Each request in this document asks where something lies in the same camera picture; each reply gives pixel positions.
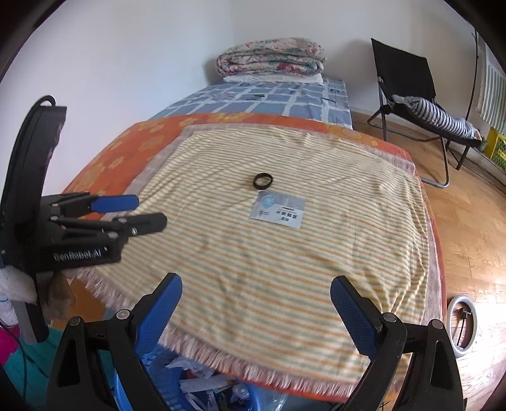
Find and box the pink cloth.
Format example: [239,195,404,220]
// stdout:
[0,330,20,370]

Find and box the blue checked bed sheet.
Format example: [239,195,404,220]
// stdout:
[148,77,353,128]

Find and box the black folding chair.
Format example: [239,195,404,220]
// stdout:
[367,38,481,187]

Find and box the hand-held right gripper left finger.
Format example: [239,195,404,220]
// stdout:
[45,273,183,411]

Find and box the striped clothing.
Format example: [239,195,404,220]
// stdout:
[391,94,484,141]

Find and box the green striped white towel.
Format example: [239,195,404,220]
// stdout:
[476,43,506,135]

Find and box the blue plastic basket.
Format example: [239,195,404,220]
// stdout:
[107,342,289,411]

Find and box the yellow plastic crate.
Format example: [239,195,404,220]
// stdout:
[484,128,506,170]

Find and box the black drying rack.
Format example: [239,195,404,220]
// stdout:
[464,32,506,186]

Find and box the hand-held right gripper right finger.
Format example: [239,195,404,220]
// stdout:
[330,276,465,411]

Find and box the white folded pillow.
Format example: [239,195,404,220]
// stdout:
[223,73,324,84]

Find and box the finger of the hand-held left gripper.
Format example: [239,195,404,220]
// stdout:
[53,212,167,240]
[49,192,140,218]

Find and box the folded floral quilt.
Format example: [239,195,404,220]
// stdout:
[215,37,327,77]

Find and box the striped yellow blanket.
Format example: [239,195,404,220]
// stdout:
[77,126,443,392]

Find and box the pile of crumpled wrappers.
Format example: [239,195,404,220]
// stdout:
[174,356,254,411]

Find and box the person's left hand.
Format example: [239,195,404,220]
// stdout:
[40,273,77,317]

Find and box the teal cloth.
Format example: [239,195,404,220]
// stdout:
[0,348,52,398]

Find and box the white ring light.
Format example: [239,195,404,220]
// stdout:
[446,294,479,360]

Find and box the light blue flat packet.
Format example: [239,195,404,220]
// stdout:
[249,192,307,230]

